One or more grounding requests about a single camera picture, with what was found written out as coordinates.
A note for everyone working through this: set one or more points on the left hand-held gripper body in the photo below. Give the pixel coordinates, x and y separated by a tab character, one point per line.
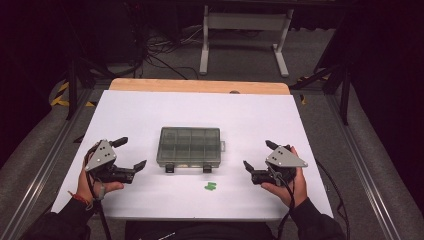
101	158

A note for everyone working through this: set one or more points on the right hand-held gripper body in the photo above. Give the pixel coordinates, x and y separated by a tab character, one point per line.
283	158

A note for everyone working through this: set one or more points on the small green plastic piece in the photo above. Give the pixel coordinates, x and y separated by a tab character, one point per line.
212	184
209	188

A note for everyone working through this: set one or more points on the clear plastic compartment box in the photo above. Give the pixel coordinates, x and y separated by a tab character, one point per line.
190	146

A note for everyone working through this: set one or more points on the person's left hand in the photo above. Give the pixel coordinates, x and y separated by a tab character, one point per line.
85	188

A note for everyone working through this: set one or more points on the person's right hand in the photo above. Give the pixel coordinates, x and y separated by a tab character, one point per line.
295	191

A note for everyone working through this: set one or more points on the black metal stand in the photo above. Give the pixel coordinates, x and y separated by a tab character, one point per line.
345	96
71	90

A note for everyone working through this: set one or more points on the person's lap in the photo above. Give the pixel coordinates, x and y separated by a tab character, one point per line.
200	231

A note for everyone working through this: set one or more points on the wooden table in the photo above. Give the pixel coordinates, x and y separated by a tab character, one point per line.
200	86

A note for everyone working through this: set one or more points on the white metal stand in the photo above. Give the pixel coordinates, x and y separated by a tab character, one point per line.
246	21

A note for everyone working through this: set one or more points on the aluminium rail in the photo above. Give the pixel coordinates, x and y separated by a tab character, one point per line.
363	166
43	166

